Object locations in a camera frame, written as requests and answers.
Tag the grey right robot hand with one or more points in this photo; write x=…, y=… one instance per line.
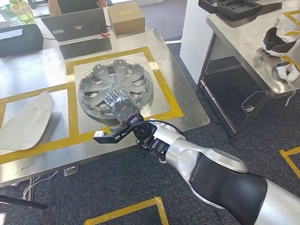
x=123, y=108

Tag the grey plastic wheel hubcap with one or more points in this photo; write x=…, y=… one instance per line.
x=121, y=77

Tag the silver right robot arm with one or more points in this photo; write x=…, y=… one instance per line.
x=222, y=183

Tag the yellow workbench tape outline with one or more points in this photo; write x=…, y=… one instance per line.
x=71, y=118

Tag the stainless steel workbench table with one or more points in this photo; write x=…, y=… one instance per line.
x=182, y=105

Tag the white curved plastic part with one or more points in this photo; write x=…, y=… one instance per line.
x=23, y=124

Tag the small red clip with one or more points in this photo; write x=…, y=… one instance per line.
x=105, y=35

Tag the brown cardboard box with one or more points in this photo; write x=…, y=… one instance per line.
x=127, y=21

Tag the metal floor socket plate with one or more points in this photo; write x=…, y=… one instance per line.
x=71, y=171

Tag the yellow floor tape square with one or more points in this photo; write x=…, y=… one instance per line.
x=287, y=160
x=131, y=208

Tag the dark grey laptop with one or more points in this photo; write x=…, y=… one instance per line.
x=75, y=24

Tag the tall white panel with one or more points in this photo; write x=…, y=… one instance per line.
x=193, y=37

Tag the black rectangular case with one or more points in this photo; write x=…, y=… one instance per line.
x=22, y=42

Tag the black foam tray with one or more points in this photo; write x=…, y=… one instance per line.
x=231, y=9

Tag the green drink bottle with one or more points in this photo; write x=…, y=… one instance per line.
x=5, y=15

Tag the white black VR headset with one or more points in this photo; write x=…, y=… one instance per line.
x=277, y=42

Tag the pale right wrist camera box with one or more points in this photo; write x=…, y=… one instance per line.
x=98, y=134

